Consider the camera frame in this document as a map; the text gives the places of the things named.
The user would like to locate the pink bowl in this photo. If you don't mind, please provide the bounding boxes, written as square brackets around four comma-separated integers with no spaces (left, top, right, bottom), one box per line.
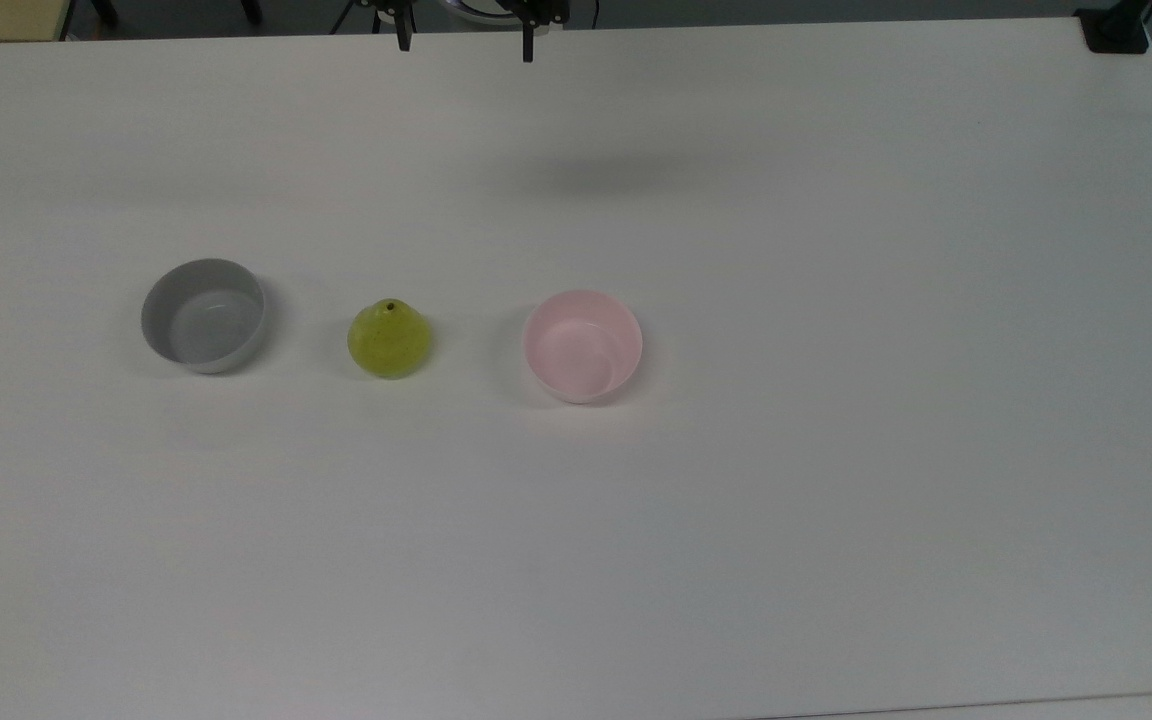
[521,289,645,406]

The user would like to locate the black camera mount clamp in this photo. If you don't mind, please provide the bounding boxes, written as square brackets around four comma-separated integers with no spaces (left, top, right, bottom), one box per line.
[1074,0,1152,55]

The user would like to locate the green pear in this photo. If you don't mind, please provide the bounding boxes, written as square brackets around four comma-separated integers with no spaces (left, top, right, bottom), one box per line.
[347,298,431,381]

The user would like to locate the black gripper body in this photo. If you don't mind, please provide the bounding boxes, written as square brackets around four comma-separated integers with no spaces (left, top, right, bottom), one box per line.
[372,0,571,26]

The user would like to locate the grey bowl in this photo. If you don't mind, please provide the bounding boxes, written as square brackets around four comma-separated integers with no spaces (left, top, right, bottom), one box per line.
[140,258,268,376]

